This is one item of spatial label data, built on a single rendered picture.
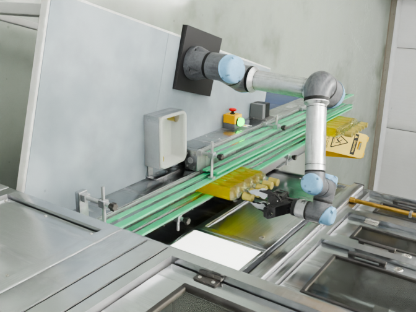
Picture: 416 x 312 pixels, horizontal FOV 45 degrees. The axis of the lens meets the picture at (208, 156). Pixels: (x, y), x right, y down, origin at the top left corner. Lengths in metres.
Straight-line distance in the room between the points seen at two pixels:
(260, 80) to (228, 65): 0.17
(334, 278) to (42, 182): 1.09
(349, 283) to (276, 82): 0.86
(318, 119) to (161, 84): 0.67
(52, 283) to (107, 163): 0.90
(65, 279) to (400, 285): 1.24
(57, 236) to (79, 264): 0.18
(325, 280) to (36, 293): 1.12
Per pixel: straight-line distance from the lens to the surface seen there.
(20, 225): 1.46
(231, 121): 2.55
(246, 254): 1.95
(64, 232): 1.39
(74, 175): 1.87
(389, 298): 1.90
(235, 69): 2.14
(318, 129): 1.91
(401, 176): 8.31
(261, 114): 2.78
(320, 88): 1.94
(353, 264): 2.06
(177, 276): 1.18
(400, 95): 8.03
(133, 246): 1.27
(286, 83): 2.14
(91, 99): 1.87
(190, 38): 2.24
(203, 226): 2.14
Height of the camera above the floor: 2.10
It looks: 32 degrees down
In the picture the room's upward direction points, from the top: 103 degrees clockwise
